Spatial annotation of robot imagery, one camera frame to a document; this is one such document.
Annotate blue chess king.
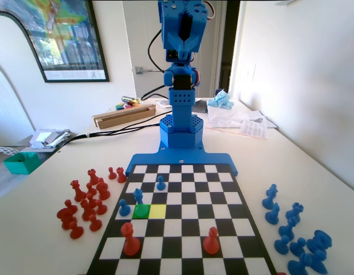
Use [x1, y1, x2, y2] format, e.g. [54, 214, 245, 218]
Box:
[132, 188, 150, 218]

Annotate red chess bishop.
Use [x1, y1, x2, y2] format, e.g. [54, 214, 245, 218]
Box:
[96, 177, 111, 201]
[202, 226, 221, 256]

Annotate red chess queen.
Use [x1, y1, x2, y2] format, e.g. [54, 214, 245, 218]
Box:
[70, 179, 87, 203]

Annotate black white chess board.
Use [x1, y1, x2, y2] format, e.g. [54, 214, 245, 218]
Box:
[85, 163, 278, 275]

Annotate blue chess rook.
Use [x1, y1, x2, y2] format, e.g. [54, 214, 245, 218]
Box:
[287, 252, 316, 275]
[285, 202, 305, 225]

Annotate blue chess bishop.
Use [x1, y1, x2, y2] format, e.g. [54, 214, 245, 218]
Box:
[308, 249, 329, 273]
[278, 217, 298, 241]

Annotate blue chess queen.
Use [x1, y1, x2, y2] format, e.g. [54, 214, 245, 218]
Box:
[306, 229, 333, 254]

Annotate white door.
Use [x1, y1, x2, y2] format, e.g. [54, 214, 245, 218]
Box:
[121, 0, 227, 100]

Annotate blue white crumpled bundle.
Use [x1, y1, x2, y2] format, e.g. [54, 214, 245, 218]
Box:
[206, 89, 235, 111]

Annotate dark grey box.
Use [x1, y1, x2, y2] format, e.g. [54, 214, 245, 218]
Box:
[192, 99, 210, 114]

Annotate coloured marker set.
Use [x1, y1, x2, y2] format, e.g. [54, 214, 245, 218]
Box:
[115, 103, 142, 111]

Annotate clear plastic bag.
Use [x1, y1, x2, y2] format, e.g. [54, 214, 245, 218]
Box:
[207, 104, 278, 129]

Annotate long cardboard box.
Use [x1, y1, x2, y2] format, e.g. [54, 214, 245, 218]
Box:
[92, 103, 157, 130]

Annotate black framed map poster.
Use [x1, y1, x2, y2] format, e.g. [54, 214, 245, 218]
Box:
[0, 0, 111, 84]

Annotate printed paper sheet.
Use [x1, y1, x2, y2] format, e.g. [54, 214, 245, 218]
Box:
[239, 119, 270, 140]

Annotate pile of papers and foil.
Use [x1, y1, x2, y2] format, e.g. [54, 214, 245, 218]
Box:
[29, 128, 72, 150]

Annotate white arched panel black rim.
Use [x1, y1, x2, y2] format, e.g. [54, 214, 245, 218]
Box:
[0, 11, 53, 147]

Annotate green open box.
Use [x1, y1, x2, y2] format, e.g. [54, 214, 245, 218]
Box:
[3, 151, 42, 175]

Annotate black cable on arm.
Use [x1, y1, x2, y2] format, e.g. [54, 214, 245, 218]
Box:
[139, 28, 171, 101]

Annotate silver door handle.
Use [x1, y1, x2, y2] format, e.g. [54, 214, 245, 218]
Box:
[135, 66, 166, 75]

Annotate black table cable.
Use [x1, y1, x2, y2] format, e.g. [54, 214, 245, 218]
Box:
[61, 121, 164, 146]
[88, 113, 168, 136]

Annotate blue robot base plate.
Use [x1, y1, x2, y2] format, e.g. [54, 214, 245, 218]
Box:
[125, 143, 239, 177]

